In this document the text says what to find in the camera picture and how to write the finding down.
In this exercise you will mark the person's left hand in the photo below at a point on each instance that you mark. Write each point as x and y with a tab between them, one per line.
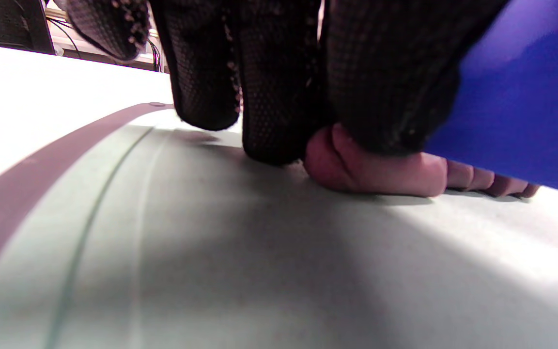
284	72

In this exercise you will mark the purple plasticine roll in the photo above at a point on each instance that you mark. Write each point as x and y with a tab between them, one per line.
380	174

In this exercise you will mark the row of purple plasticine flakes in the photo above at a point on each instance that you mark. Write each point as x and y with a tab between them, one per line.
482	179

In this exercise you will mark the blue plastic scraper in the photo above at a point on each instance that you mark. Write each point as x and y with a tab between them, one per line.
526	97

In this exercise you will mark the green cutting board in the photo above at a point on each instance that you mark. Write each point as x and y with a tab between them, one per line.
259	271

